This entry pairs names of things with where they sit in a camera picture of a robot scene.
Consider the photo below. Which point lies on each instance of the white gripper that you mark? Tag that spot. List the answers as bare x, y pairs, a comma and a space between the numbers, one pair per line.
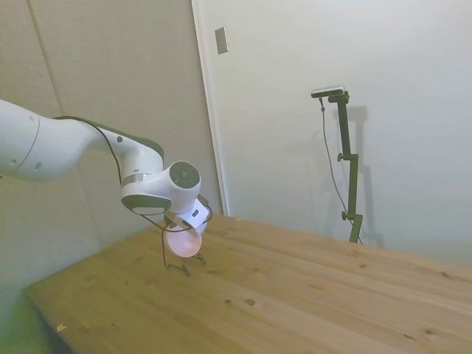
197, 217

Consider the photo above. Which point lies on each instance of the pink plastic bowl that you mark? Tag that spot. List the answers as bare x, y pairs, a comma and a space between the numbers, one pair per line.
184, 245

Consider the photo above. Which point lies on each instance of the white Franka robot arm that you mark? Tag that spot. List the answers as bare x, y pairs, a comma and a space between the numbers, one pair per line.
55, 147

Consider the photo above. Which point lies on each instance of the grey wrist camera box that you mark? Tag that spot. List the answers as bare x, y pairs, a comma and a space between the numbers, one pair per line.
173, 220

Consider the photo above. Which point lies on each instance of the jointed dark camera stand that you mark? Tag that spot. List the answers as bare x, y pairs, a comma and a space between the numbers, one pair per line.
346, 136

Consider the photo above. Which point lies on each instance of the grey wall plate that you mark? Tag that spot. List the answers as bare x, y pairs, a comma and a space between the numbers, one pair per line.
221, 40

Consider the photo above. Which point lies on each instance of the grey stereo camera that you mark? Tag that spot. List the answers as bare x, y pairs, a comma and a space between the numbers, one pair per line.
328, 91

